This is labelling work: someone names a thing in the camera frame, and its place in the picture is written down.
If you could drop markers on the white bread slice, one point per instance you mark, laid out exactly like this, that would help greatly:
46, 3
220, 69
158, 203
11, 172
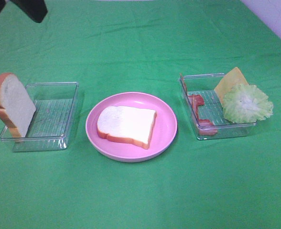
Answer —
125, 124
16, 107

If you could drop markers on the yellow cheese slice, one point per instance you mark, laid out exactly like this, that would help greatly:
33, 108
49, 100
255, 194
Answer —
225, 85

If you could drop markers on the green lettuce leaf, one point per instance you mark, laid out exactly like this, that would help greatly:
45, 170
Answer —
246, 104

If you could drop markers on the green tablecloth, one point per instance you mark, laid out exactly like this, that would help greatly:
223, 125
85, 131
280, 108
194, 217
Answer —
110, 47

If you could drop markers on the clear left plastic container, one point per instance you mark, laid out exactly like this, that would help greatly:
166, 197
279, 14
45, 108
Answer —
51, 125

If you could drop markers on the clear plastic container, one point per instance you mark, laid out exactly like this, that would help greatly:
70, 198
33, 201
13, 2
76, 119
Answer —
51, 125
204, 84

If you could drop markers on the pink round plate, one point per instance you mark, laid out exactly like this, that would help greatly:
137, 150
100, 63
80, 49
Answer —
164, 131

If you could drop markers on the clear right plastic container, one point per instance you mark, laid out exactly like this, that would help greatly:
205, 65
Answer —
204, 84

